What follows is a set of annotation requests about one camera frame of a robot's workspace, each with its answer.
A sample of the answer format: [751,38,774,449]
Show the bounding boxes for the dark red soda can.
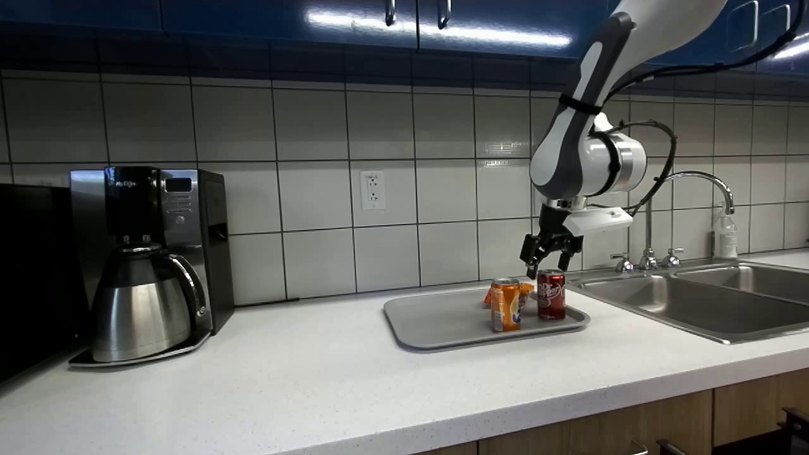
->
[535,268,568,322]

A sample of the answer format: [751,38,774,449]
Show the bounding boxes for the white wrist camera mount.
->
[568,205,635,237]

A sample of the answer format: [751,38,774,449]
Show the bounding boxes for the black microwave oven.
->
[0,181,85,382]

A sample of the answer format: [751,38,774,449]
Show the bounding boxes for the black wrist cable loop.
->
[615,118,680,218]

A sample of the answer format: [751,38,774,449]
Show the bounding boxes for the wooden lower cabinets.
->
[419,367,809,455]

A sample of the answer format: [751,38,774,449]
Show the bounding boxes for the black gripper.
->
[517,202,587,281]

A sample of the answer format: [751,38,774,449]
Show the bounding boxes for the orange Fanta soda can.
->
[488,276,522,333]

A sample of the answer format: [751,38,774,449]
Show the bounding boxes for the black coffee maker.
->
[67,165,234,372]

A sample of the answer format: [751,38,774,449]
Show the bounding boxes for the white wall outlet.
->
[358,168,386,211]

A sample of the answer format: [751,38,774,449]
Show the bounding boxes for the chrome gooseneck faucet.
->
[611,168,737,273]

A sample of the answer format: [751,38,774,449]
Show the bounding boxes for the orange Cheetos snack bag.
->
[482,278,538,310]

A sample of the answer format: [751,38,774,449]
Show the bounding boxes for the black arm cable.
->
[601,7,809,109]

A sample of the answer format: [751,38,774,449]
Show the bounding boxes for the stainless steel coffee carafe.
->
[89,245,213,367]

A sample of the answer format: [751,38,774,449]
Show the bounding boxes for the glossy blue upper cabinets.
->
[0,0,809,66]

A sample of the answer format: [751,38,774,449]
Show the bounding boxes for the grey plastic tray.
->
[382,288,591,353]

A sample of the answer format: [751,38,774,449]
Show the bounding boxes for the clear soap bottle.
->
[711,210,741,262]

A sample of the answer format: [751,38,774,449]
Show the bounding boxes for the stainless steel double sink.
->
[567,259,809,347]

